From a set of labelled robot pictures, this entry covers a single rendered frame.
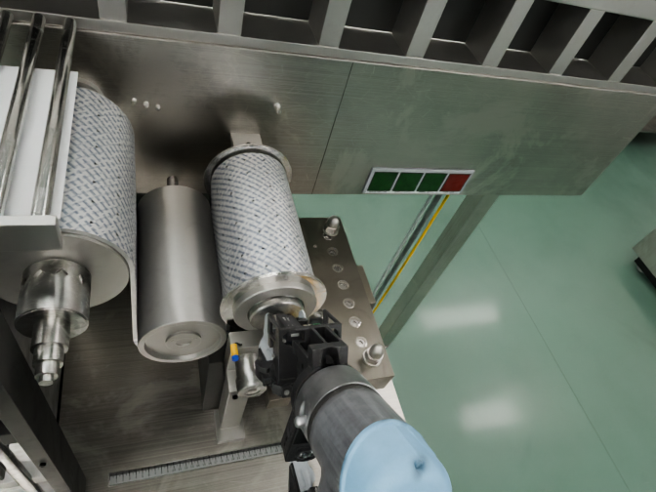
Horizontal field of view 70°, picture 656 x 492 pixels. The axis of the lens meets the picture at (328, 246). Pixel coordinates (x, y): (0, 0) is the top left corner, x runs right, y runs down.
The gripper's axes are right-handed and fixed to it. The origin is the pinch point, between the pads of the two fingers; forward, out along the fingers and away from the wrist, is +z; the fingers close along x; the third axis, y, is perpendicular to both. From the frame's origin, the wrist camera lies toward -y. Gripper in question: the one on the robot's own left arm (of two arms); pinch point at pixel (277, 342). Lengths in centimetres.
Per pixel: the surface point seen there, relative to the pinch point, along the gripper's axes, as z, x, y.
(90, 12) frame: 15, 22, 43
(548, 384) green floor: 98, -158, -78
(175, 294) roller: 6.0, 12.9, 5.9
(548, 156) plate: 26, -69, 27
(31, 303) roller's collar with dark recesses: -8.9, 26.4, 10.3
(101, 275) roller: -3.0, 20.9, 11.2
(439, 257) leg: 76, -77, -8
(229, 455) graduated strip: 17.6, 4.0, -28.0
